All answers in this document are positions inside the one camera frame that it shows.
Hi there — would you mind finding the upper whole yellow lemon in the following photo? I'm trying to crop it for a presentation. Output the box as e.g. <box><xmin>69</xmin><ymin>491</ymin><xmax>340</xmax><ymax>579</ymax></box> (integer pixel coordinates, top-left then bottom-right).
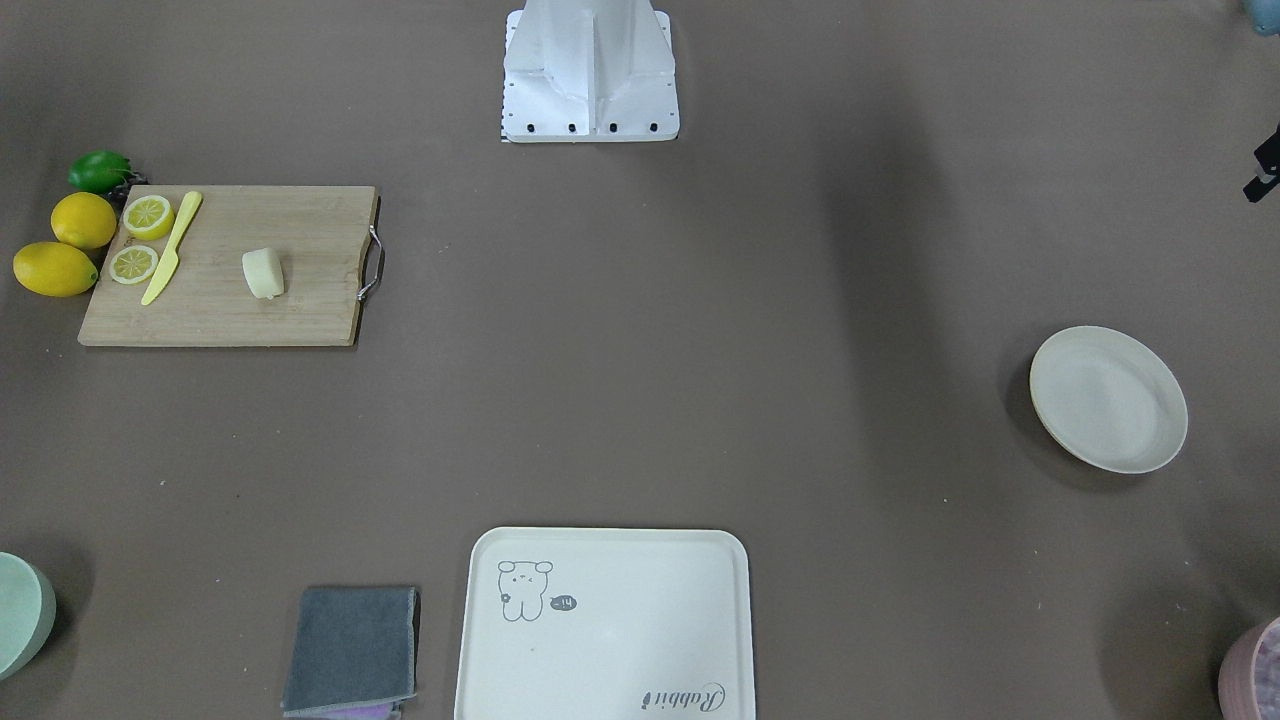
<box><xmin>50</xmin><ymin>191</ymin><xmax>118</xmax><ymax>250</ymax></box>

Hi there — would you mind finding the grey folded cloth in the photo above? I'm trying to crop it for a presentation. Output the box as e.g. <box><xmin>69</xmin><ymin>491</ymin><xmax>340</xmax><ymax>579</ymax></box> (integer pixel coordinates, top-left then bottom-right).
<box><xmin>282</xmin><ymin>585</ymin><xmax>419</xmax><ymax>719</ymax></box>

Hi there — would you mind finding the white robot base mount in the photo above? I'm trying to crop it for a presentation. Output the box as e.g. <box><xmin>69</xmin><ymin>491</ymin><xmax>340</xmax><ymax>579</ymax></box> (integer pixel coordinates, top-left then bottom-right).
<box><xmin>500</xmin><ymin>1</ymin><xmax>681</xmax><ymax>143</ymax></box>

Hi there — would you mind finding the pink bowl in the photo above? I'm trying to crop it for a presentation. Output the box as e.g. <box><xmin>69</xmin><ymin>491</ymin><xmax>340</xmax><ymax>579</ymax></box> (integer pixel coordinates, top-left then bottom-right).
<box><xmin>1217</xmin><ymin>618</ymin><xmax>1279</xmax><ymax>719</ymax></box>

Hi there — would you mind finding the lemon half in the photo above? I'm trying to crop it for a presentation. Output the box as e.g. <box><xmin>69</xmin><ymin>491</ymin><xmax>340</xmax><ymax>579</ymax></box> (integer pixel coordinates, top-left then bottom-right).
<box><xmin>104</xmin><ymin>243</ymin><xmax>160</xmax><ymax>284</ymax></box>
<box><xmin>122</xmin><ymin>193</ymin><xmax>177</xmax><ymax>241</ymax></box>

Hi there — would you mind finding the mint green bowl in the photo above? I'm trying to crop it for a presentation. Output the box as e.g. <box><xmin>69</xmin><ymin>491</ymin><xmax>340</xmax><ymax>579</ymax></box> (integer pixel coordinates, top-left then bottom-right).
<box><xmin>1</xmin><ymin>552</ymin><xmax>58</xmax><ymax>680</ymax></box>

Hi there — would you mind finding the green lime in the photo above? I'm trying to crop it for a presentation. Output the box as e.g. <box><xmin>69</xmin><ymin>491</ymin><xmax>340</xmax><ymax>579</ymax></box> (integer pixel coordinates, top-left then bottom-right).
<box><xmin>67</xmin><ymin>150</ymin><xmax>134</xmax><ymax>195</ymax></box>

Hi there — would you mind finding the white steamed bun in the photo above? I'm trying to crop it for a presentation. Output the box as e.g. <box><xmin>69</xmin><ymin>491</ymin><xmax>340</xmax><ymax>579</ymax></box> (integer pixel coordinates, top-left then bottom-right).
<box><xmin>241</xmin><ymin>249</ymin><xmax>285</xmax><ymax>300</ymax></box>

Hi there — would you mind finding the upper lemon half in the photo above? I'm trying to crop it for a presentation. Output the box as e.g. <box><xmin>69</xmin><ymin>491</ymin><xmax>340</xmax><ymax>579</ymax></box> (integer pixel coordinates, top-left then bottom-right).
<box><xmin>122</xmin><ymin>193</ymin><xmax>177</xmax><ymax>241</ymax></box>

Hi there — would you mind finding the cream round plate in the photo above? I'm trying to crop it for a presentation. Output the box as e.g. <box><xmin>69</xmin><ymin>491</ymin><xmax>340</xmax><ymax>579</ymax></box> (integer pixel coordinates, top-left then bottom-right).
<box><xmin>1028</xmin><ymin>325</ymin><xmax>1189</xmax><ymax>475</ymax></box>

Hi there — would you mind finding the lower whole yellow lemon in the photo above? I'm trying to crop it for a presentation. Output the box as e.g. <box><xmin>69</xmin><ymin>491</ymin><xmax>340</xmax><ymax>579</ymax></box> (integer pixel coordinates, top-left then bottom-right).
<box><xmin>12</xmin><ymin>242</ymin><xmax>99</xmax><ymax>297</ymax></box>

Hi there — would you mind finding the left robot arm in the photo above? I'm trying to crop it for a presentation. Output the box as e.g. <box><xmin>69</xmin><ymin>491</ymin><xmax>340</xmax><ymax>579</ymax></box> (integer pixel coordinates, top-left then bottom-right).
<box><xmin>1242</xmin><ymin>127</ymin><xmax>1280</xmax><ymax>202</ymax></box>

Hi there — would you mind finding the cream rectangular tray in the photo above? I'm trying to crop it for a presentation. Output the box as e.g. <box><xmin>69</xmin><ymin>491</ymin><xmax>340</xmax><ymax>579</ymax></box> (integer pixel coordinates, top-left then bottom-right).
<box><xmin>454</xmin><ymin>527</ymin><xmax>756</xmax><ymax>719</ymax></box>

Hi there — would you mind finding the lower lemon half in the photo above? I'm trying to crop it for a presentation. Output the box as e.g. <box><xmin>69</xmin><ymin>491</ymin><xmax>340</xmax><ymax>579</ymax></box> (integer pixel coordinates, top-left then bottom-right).
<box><xmin>104</xmin><ymin>243</ymin><xmax>160</xmax><ymax>284</ymax></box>

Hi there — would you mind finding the yellow plastic knife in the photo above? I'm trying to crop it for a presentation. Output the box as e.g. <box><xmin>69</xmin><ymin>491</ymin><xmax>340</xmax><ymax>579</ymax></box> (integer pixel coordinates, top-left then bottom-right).
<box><xmin>140</xmin><ymin>190</ymin><xmax>204</xmax><ymax>306</ymax></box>

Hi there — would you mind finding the whole yellow lemon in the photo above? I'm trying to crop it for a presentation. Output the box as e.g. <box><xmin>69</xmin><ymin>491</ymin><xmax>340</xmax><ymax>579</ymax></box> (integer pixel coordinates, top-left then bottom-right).
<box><xmin>50</xmin><ymin>191</ymin><xmax>118</xmax><ymax>250</ymax></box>
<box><xmin>12</xmin><ymin>242</ymin><xmax>99</xmax><ymax>297</ymax></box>

